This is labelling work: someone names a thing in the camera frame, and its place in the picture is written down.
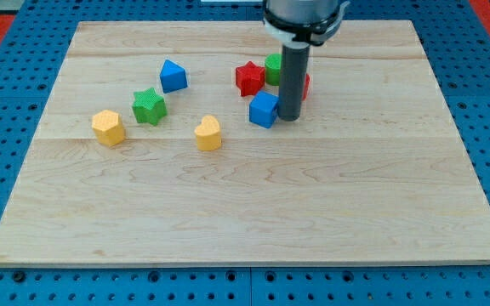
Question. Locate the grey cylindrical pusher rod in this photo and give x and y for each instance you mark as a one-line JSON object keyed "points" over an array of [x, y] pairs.
{"points": [[292, 82]]}

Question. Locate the blue cube block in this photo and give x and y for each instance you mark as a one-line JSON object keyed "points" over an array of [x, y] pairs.
{"points": [[263, 109]]}

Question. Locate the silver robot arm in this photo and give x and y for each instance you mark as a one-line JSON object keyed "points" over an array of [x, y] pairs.
{"points": [[299, 25]]}

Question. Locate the red star block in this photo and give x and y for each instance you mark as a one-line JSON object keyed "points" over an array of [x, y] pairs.
{"points": [[250, 78]]}

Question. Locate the green star block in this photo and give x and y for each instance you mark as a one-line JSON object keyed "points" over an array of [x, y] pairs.
{"points": [[149, 107]]}

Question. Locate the red block behind rod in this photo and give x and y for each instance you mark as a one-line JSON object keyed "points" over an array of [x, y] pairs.
{"points": [[306, 86]]}

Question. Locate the green cylinder block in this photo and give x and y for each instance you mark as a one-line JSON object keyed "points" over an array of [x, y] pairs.
{"points": [[272, 69]]}

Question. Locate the yellow heart block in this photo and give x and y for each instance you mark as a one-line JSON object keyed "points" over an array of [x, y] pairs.
{"points": [[208, 134]]}

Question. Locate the blue triangular prism block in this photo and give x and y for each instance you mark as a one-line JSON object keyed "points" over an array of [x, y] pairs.
{"points": [[173, 77]]}

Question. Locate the light wooden board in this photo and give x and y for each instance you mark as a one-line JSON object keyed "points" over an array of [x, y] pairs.
{"points": [[374, 172]]}

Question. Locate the yellow hexagon block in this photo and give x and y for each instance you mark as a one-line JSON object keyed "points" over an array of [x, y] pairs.
{"points": [[108, 128]]}

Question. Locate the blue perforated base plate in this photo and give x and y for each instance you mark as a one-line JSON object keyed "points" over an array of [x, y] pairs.
{"points": [[34, 38]]}

